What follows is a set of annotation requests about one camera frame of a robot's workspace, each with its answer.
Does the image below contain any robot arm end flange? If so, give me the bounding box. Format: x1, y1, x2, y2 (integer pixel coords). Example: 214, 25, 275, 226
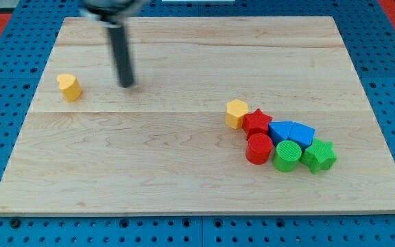
80, 0, 149, 28

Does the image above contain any yellow hexagon block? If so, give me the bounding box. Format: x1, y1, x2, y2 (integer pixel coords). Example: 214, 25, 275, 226
225, 99, 248, 129

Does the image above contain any yellow heart block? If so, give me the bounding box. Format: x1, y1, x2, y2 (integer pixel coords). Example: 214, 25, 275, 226
56, 73, 82, 102

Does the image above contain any wooden board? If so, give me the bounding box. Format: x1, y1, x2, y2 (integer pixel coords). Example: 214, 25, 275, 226
0, 16, 395, 217

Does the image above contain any red star block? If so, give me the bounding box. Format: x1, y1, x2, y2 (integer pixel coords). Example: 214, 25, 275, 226
241, 108, 273, 139

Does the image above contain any red cylinder block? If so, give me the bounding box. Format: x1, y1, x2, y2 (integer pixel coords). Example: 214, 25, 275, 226
246, 133, 273, 165

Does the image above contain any blue cube block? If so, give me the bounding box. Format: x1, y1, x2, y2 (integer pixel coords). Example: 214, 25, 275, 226
267, 121, 294, 147

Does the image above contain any green cylinder block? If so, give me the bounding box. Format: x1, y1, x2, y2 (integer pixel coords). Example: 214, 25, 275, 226
272, 140, 302, 172

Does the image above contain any blue pentagon block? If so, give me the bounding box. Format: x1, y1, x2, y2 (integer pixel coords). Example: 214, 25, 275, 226
288, 122, 315, 151

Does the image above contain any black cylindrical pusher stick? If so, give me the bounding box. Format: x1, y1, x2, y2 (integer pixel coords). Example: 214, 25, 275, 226
107, 25, 134, 88

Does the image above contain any green star block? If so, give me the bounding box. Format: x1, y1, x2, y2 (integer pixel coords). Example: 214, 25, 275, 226
300, 138, 337, 174

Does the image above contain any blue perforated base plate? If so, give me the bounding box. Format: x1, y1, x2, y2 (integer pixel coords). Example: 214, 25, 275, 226
0, 1, 395, 246

